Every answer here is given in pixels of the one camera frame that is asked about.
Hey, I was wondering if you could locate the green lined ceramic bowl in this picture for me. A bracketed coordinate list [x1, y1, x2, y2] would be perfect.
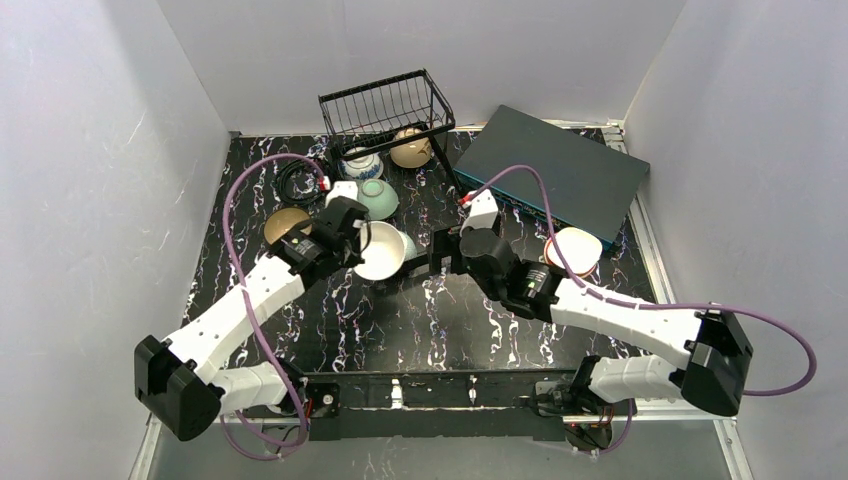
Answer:
[399, 231, 418, 261]

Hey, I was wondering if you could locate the white ribbed ceramic bowl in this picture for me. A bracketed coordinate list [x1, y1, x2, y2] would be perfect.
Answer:
[353, 221, 406, 281]

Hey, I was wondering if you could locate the dark blue glazed bowl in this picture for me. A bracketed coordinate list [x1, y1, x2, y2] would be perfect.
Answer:
[263, 207, 311, 246]

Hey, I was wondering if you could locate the orange bowl white inside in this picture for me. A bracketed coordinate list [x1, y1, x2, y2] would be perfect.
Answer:
[543, 227, 603, 277]

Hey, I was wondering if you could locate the black wire dish rack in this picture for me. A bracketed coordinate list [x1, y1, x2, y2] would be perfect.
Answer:
[318, 69, 468, 200]

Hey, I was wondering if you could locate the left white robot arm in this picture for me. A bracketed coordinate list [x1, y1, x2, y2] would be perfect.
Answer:
[134, 197, 371, 441]

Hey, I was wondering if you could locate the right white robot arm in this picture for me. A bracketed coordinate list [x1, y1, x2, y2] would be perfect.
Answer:
[427, 226, 753, 417]

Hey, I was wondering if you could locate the pale green ceramic bowl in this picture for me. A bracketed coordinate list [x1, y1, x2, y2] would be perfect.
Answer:
[357, 179, 399, 221]

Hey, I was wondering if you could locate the blue white patterned bowl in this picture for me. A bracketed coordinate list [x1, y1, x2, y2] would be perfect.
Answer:
[340, 153, 384, 181]

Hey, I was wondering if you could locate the beige ceramic bowl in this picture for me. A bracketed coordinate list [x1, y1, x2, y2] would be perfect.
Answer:
[390, 137, 432, 169]

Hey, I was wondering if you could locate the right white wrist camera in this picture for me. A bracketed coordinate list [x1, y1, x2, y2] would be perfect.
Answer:
[460, 189, 499, 235]

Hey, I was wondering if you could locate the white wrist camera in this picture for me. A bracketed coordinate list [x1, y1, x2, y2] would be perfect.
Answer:
[460, 189, 499, 235]
[324, 181, 359, 206]

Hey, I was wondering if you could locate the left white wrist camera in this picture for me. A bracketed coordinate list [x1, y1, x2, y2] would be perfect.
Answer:
[324, 181, 359, 206]

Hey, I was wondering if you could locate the coiled black cable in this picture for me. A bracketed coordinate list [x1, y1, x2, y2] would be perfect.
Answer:
[272, 157, 333, 205]

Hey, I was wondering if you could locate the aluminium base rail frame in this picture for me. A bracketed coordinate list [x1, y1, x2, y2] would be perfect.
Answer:
[132, 370, 752, 479]

